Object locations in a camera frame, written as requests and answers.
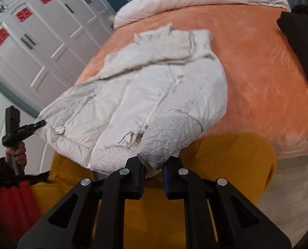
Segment white puffer jacket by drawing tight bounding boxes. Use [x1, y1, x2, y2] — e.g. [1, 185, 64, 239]
[37, 24, 228, 175]

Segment person's left hand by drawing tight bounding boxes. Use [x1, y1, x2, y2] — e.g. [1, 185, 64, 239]
[5, 142, 27, 167]

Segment yellow trousers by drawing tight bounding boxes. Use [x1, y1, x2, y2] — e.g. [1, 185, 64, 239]
[31, 133, 277, 248]

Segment red jacket sleeve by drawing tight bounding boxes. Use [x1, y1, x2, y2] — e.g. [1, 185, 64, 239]
[0, 181, 42, 246]

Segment white wardrobe with red decals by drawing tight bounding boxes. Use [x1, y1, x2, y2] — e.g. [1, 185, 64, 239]
[0, 0, 115, 111]

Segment orange bed blanket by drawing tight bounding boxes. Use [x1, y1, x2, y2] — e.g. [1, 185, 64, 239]
[78, 5, 308, 159]

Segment black garment on bed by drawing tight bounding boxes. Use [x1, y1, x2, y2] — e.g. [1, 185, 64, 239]
[277, 5, 308, 81]

